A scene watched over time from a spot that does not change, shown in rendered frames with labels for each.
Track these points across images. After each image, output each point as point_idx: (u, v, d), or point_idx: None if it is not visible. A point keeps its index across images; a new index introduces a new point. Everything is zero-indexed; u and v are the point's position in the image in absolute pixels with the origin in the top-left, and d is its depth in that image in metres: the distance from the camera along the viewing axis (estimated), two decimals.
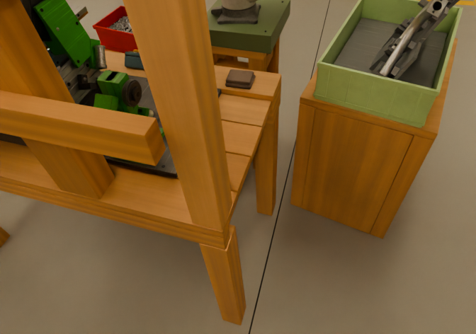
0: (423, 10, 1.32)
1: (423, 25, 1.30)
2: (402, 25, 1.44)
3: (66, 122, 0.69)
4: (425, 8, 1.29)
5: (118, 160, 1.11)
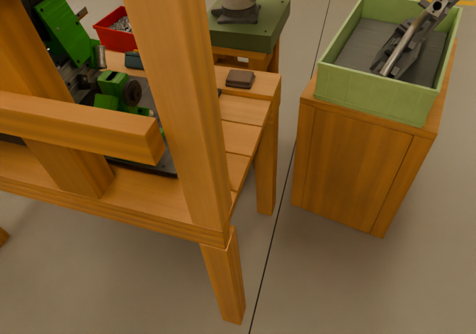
0: None
1: (423, 25, 1.30)
2: (402, 25, 1.44)
3: (66, 122, 0.69)
4: None
5: (118, 160, 1.11)
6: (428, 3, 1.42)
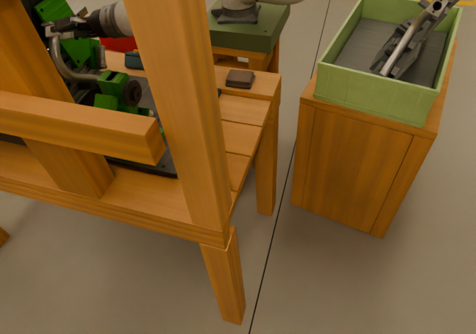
0: (71, 78, 1.10)
1: (423, 25, 1.30)
2: (402, 25, 1.44)
3: (66, 122, 0.69)
4: (71, 70, 1.10)
5: (118, 160, 1.11)
6: (428, 3, 1.42)
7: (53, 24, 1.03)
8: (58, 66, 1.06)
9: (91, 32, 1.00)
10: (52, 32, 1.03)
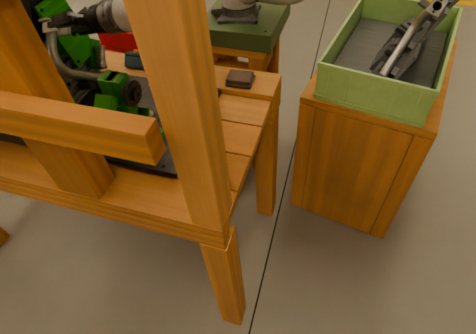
0: (67, 75, 1.09)
1: (423, 25, 1.30)
2: (402, 25, 1.44)
3: (66, 122, 0.69)
4: (67, 67, 1.09)
5: (118, 160, 1.11)
6: (428, 3, 1.42)
7: (50, 20, 1.02)
8: (54, 62, 1.05)
9: (88, 27, 0.99)
10: (49, 28, 1.02)
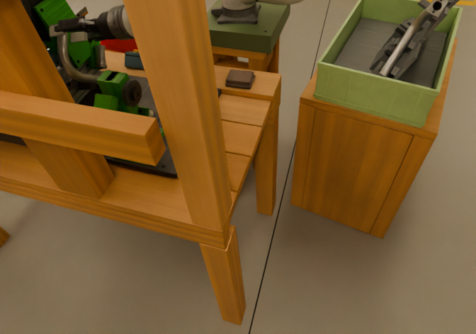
0: (78, 78, 1.12)
1: (423, 25, 1.30)
2: (402, 25, 1.44)
3: (66, 122, 0.69)
4: (78, 71, 1.12)
5: (118, 160, 1.11)
6: (428, 3, 1.42)
7: None
8: (66, 66, 1.09)
9: (100, 34, 1.03)
10: (57, 32, 1.03)
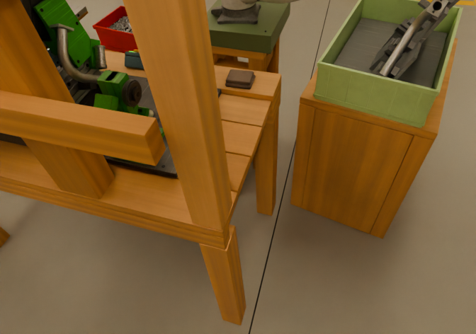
0: (78, 78, 1.12)
1: (423, 25, 1.30)
2: (402, 25, 1.44)
3: (66, 122, 0.69)
4: (78, 71, 1.12)
5: (118, 160, 1.11)
6: (428, 3, 1.42)
7: (61, 25, 1.06)
8: (66, 66, 1.09)
9: None
10: None
